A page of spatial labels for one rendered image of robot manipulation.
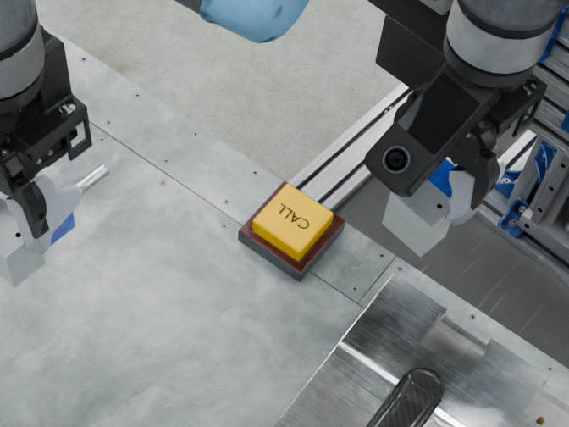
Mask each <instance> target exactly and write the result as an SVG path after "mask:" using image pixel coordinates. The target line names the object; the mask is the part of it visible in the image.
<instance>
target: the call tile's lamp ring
mask: <svg viewBox="0 0 569 427"><path fill-rule="evenodd" d="M286 184H289V183H287V182H286V181H284V182H283V183H282V184H281V185H280V186H279V187H278V188H277V190H276V191H275V192H274V193H273V194H272V195H271V196H270V197H269V198H268V199H267V201H266V202H265V203H264V204H263V205H262V206H261V207H260V208H259V209H258V210H257V211H256V212H255V213H254V214H253V215H252V216H251V217H250V218H249V219H248V220H247V221H246V223H245V224H244V225H243V226H242V227H241V228H240V229H239V231H240V232H242V233H243V234H245V235H246V236H248V237H250V238H251V239H252V240H253V241H255V242H256V243H258V244H259V245H261V246H262V247H264V248H266V249H267V250H269V251H270V252H271V253H273V254H274V255H275V256H277V257H278V258H280V259H282V260H283V261H285V262H286V263H287V264H289V265H290V266H292V267H293V268H294V269H296V270H298V271H299V272H301V271H302V270H303V269H304V268H305V267H306V266H307V265H308V264H309V263H310V261H311V260H312V259H313V258H314V257H315V255H316V254H317V253H318V252H319V251H320V249H321V248H322V247H323V246H324V245H325V243H326V242H327V241H328V240H329V239H330V237H331V236H332V235H333V234H334V233H335V232H336V231H337V230H338V229H339V228H340V226H341V225H342V224H343V223H344V222H345V221H344V220H343V219H342V218H341V217H339V216H338V215H336V214H335V213H333V212H332V213H333V214H334V217H333V220H334V221H335V223H334V224H333V225H332V226H331V227H330V228H329V230H328V231H327V232H326V233H325V234H324V236H323V237H322V238H321V239H320V240H319V241H318V243H317V244H316V245H315V246H314V247H313V249H312V250H311V251H310V252H309V253H308V254H307V255H306V256H305V257H304V258H303V259H302V261H301V262H300V263H297V262H296V261H295V260H293V259H292V258H290V257H289V256H287V255H286V254H284V253H283V252H281V251H280V250H279V249H277V248H276V247H274V246H272V245H271V244H270V243H268V242H267V241H265V240H263V239H262V238H261V237H260V236H258V235H256V234H255V233H253V232H252V231H250V230H249V228H250V227H251V226H252V224H253V220H254V219H255V218H256V217H257V216H258V215H259V214H260V213H261V212H262V210H263V209H264V208H265V207H266V206H267V205H268V204H269V203H270V202H271V201H272V199H273V198H274V197H275V196H276V195H277V194H278V193H279V192H280V191H281V189H282V188H283V187H284V186H285V185H286Z"/></svg>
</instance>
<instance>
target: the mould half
mask: <svg viewBox="0 0 569 427"><path fill-rule="evenodd" d="M446 310H447V308H445V307H443V306H442V305H440V304H439V303H437V302H436V301H435V300H433V299H432V298H430V297H428V296H427V295H425V294H424V293H422V292H421V291H419V290H418V289H417V288H415V287H414V286H412V285H410V284H409V283H407V282H405V281H404V280H403V279H401V278H400V277H398V276H397V275H395V274H392V275H391V277H390V278H389V279H388V281H387V282H386V283H385V284H384V286H383V287H382V288H381V290H380V291H379V292H378V294H377V295H376V296H375V297H374V299H373V300H372V301H371V302H370V303H369V304H368V306H367V307H366V308H365V310H364V311H363V312H362V314H361V315H360V316H359V317H358V319H357V320H356V321H355V323H354V324H353V325H352V326H351V327H350V329H348V331H347V332H346V333H345V335H344V336H343V337H342V338H341V340H340V342H339V343H338V344H337V346H336V347H335V348H334V350H333V351H332V352H331V353H330V354H329V356H328V357H327V358H326V359H325V361H324V362H323V363H322V365H321V366H320V367H319V369H318V370H317V371H316V373H315V374H314V375H313V376H312V378H311V379H310V380H309V381H308V382H307V384H306V385H305V386H304V388H303V389H302V390H301V392H300V393H299V394H298V396H297V397H296V398H295V400H294V401H293V402H292V403H291V404H290V405H289V407H288V408H287V409H286V410H285V412H284V413H283V415H282V416H281V417H280V418H279V420H278V421H277V422H276V424H275V425H274V426H273V427H366V426H367V424H368V423H369V422H370V420H371V419H372V418H373V416H374V414H375V413H376V412H377V411H378V409H379V408H380V407H381V405H382V404H383V403H384V401H385V399H386V398H387V397H388V395H389V394H390V393H391V392H392V391H393V389H394V388H395V386H396V385H397V383H398V382H399V380H400V379H401V377H402V375H403V374H407V373H408V372H409V371H411V370H413V369H417V368H425V369H430V370H432V371H434V372H435V373H436V374H437V375H438V376H439V377H440V378H441V380H442V383H443V385H444V392H443V396H442V397H441V400H442V401H441V402H440V404H439V405H438V407H436V409H435V410H434V412H433V413H432V415H431V416H430V418H429V419H428V421H427V422H426V424H425V425H424V426H423V427H542V426H541V425H539V424H537V423H536V422H534V421H533V420H531V419H530V418H529V417H527V416H526V415H525V414H523V411H524V409H525V408H526V406H527V405H528V404H529V402H530V401H531V399H532V398H533V396H534V394H535V393H536V391H537V390H538V388H539V387H540V386H541V384H542V383H543V381H546V382H547V381H548V380H549V378H550V377H549V376H548V375H546V374H544V373H543V372H541V371H540V370H538V369H536V368H535V367H534V366H533V365H531V364H530V363H528V362H526V361H525V360H523V359H522V358H520V357H518V356H517V355H516V354H515V353H513V352H511V351H510V350H508V349H507V348H505V347H503V346H502V345H501V344H500V343H498V342H497V341H495V340H493V339H492V338H491V339H490V341H489V342H488V343H489V344H490V347H489V348H488V350H487V351H486V353H485V354H484V355H483V356H482V358H481V359H480V361H479V362H478V364H477V365H476V367H475V368H474V370H473V371H472V372H471V373H470V375H469V376H467V375H465V374H463V373H462V372H461V371H460V370H458V369H457V368H455V367H454V366H452V365H451V364H449V363H447V362H446V361H445V360H444V359H442V358H440V357H439V356H437V355H436V354H435V353H433V352H431V351H430V350H428V349H427V348H426V347H424V346H423V345H421V344H420V343H418V342H419V341H420V340H421V338H422V337H423V335H424V334H425V333H426V331H427V330H428V328H429V327H430V326H431V324H432V323H433V322H434V321H435V320H436V318H437V317H438V316H439V314H440V313H441V312H442V313H445V311H446Z"/></svg>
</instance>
